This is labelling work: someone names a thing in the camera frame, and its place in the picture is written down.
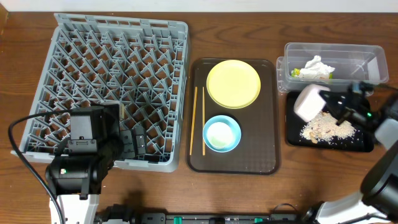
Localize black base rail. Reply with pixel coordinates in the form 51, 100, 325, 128
93, 204, 302, 224

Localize green snack wrapper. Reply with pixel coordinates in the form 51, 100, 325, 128
290, 68, 333, 79

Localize clear plastic bin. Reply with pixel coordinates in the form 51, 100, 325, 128
276, 42, 389, 93

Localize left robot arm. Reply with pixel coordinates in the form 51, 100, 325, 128
45, 101, 146, 223

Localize white pink bowl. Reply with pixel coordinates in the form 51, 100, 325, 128
294, 84, 330, 123

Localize spilled rice leftovers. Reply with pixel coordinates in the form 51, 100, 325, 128
300, 112, 356, 144

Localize yellow round plate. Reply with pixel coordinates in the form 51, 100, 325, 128
206, 60, 261, 109

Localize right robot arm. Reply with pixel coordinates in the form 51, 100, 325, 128
294, 82, 397, 224

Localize grey plastic dish rack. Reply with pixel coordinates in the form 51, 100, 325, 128
19, 13, 190, 172

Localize white napkin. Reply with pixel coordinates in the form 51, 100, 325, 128
298, 55, 335, 79

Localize black waste tray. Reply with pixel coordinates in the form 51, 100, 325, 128
285, 91, 374, 152

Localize dark brown serving tray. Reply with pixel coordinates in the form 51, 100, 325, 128
187, 58, 280, 175

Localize small white cup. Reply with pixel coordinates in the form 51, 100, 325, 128
206, 122, 234, 149

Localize light blue bowl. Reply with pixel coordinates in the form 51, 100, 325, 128
203, 115, 242, 153

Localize wooden chopstick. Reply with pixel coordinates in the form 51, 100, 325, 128
202, 86, 206, 156
189, 86, 198, 156

